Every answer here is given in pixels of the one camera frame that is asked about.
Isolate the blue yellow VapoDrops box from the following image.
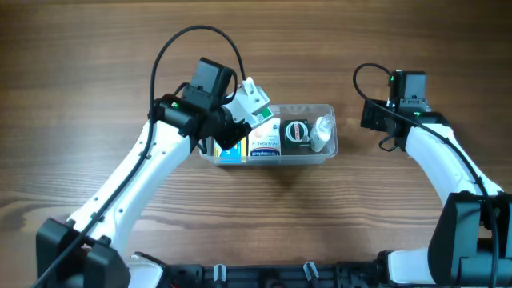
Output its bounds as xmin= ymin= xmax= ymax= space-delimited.
xmin=214 ymin=138 xmax=247 ymax=164

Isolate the white medicine box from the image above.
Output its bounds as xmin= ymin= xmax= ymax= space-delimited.
xmin=248 ymin=118 xmax=281 ymax=157

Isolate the clear spray bottle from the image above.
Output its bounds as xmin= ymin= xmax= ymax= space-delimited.
xmin=310 ymin=114 xmax=335 ymax=152

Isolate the clear plastic container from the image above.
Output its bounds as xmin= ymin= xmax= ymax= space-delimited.
xmin=201 ymin=104 xmax=338 ymax=166

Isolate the white box green corner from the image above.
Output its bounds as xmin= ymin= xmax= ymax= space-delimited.
xmin=250 ymin=107 xmax=274 ymax=130

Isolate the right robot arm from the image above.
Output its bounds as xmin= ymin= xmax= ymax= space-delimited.
xmin=361 ymin=70 xmax=511 ymax=287

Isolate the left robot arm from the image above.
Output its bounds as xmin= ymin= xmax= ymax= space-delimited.
xmin=35 ymin=58 xmax=270 ymax=287

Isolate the right black cable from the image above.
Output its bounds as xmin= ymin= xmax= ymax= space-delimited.
xmin=352 ymin=62 xmax=501 ymax=288

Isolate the black cable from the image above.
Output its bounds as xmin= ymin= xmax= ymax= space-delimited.
xmin=30 ymin=25 xmax=247 ymax=288
xmin=352 ymin=62 xmax=501 ymax=288

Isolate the left black cable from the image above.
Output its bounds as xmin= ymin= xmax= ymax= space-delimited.
xmin=30 ymin=25 xmax=247 ymax=288

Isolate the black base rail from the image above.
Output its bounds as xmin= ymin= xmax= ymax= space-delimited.
xmin=158 ymin=262 xmax=388 ymax=288

